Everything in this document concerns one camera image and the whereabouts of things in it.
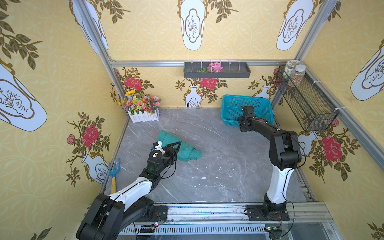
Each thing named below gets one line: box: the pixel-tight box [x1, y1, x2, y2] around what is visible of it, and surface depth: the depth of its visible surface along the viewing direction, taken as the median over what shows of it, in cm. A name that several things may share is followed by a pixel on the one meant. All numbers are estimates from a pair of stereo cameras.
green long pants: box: [158, 130, 202, 162], surface depth 79 cm
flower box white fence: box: [118, 90, 161, 123], surface depth 105 cm
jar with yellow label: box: [282, 60, 301, 80], surface depth 87 cm
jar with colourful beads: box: [287, 64, 306, 88], surface depth 82 cm
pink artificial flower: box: [207, 62, 223, 73], surface depth 90 cm
